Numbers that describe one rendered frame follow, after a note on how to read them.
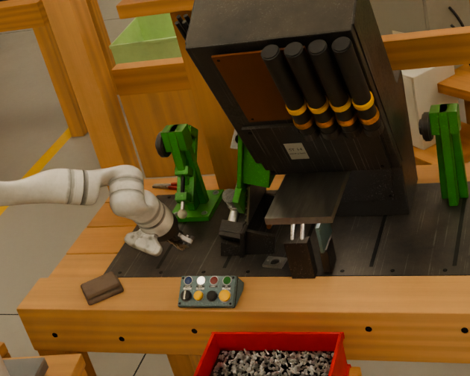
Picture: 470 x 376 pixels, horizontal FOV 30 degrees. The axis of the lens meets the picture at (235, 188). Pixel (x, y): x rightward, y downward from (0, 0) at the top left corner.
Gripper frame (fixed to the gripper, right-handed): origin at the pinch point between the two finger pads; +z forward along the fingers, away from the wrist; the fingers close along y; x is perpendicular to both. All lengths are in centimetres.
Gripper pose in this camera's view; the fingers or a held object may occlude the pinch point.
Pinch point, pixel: (180, 243)
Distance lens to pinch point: 204.9
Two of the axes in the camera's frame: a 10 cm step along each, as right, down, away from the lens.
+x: -4.4, 8.7, -2.5
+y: -8.5, -3.1, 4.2
